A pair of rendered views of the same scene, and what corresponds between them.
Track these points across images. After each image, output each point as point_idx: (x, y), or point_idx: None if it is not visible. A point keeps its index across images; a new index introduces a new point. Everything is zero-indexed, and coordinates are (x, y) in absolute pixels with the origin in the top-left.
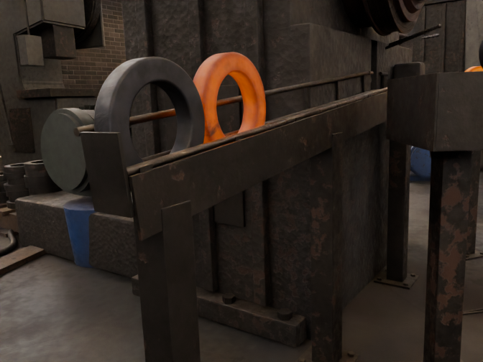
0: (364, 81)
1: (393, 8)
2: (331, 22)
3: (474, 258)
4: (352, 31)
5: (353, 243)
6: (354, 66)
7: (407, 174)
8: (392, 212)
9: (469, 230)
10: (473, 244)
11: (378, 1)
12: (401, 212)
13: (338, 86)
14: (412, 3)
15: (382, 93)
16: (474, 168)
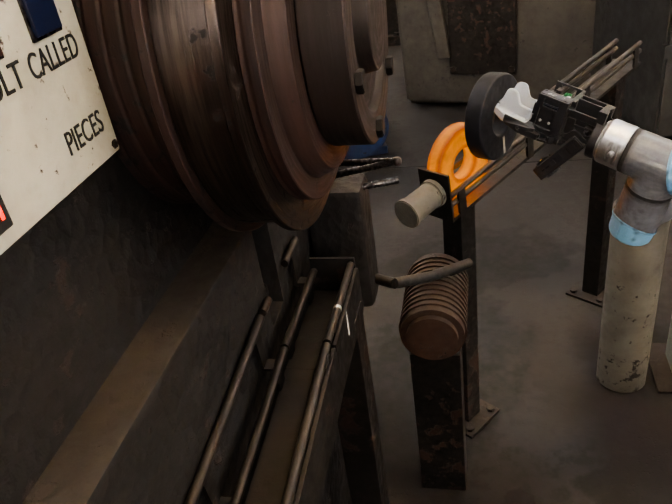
0: (258, 351)
1: (296, 209)
2: (141, 288)
3: (482, 427)
4: (199, 218)
5: None
6: (230, 353)
7: (373, 426)
8: (357, 484)
9: (470, 388)
10: (476, 402)
11: (255, 213)
12: (374, 485)
13: (206, 492)
14: (338, 165)
15: (312, 432)
16: (469, 300)
